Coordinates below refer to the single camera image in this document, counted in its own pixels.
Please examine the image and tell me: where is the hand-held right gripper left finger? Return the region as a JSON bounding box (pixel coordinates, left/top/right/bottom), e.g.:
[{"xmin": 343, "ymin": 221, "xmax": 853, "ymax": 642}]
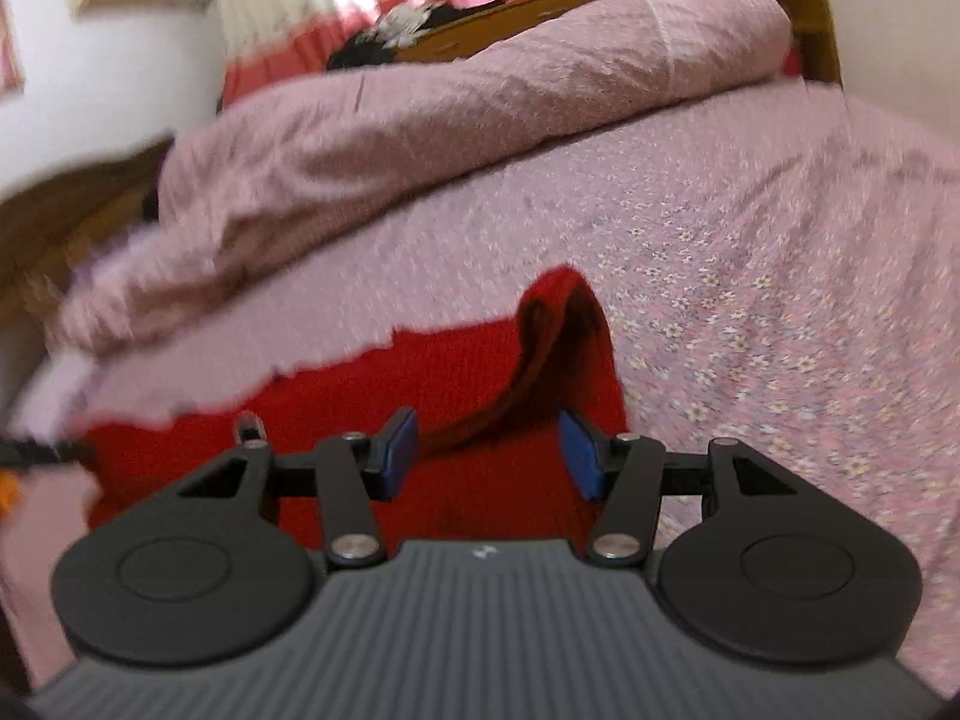
[{"xmin": 178, "ymin": 408, "xmax": 419, "ymax": 568}]

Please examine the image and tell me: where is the dark cloth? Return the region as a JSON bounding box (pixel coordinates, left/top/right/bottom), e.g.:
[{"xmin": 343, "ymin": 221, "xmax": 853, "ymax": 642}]
[{"xmin": 325, "ymin": 0, "xmax": 512, "ymax": 73}]

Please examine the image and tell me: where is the pink floral bed sheet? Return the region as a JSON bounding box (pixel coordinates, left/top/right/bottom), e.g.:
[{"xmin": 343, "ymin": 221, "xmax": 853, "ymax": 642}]
[{"xmin": 0, "ymin": 79, "xmax": 960, "ymax": 691}]

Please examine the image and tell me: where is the pink and cream curtain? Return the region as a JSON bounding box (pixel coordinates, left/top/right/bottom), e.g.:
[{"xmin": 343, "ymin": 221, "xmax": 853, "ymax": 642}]
[{"xmin": 213, "ymin": 0, "xmax": 590, "ymax": 112}]

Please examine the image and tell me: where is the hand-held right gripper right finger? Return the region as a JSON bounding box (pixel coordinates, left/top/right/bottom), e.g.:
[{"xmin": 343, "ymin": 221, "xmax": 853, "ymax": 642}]
[{"xmin": 558, "ymin": 412, "xmax": 797, "ymax": 568}]

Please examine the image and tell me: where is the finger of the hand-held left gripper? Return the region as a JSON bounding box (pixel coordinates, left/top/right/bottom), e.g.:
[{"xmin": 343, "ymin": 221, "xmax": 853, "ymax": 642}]
[{"xmin": 0, "ymin": 438, "xmax": 95, "ymax": 470}]

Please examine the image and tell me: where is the red knit sweater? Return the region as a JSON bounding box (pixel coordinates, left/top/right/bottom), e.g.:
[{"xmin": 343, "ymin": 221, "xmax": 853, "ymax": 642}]
[{"xmin": 82, "ymin": 264, "xmax": 631, "ymax": 542}]

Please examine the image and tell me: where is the pink wall picture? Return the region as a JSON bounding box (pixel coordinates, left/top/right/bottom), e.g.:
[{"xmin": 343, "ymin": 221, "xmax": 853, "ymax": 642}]
[{"xmin": 0, "ymin": 0, "xmax": 25, "ymax": 95}]

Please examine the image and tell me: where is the brown wooden furniture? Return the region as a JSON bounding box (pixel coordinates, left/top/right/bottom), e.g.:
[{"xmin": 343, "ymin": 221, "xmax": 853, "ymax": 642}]
[{"xmin": 0, "ymin": 133, "xmax": 175, "ymax": 338}]

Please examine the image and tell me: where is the pink quilt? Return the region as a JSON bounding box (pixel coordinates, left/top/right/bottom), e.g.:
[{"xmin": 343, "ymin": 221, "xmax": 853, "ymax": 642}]
[{"xmin": 52, "ymin": 0, "xmax": 796, "ymax": 361}]

